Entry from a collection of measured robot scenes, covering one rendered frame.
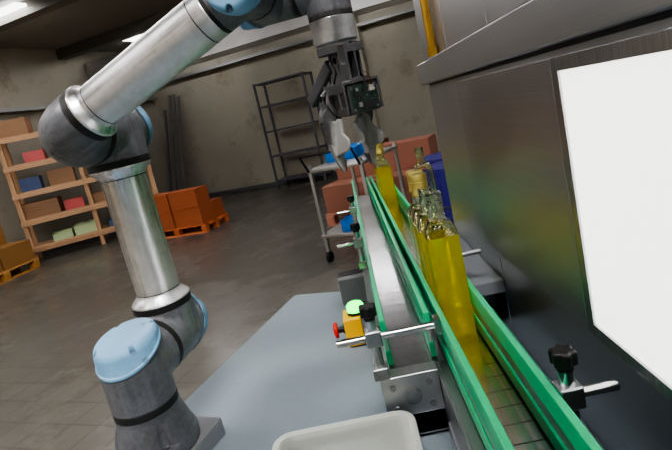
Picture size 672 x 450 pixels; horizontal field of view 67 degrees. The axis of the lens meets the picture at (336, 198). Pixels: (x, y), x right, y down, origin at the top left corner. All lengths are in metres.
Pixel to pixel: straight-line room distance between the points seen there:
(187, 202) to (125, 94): 7.07
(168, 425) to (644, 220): 0.82
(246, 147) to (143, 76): 11.14
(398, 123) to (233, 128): 3.89
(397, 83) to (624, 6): 10.01
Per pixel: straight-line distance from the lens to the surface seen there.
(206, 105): 12.38
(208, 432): 1.08
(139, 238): 1.04
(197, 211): 7.85
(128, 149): 1.01
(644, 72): 0.50
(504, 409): 0.77
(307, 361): 1.29
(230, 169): 12.27
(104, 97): 0.86
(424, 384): 0.88
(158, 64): 0.82
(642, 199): 0.54
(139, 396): 0.99
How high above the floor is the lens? 1.31
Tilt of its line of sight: 9 degrees down
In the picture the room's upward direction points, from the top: 13 degrees counter-clockwise
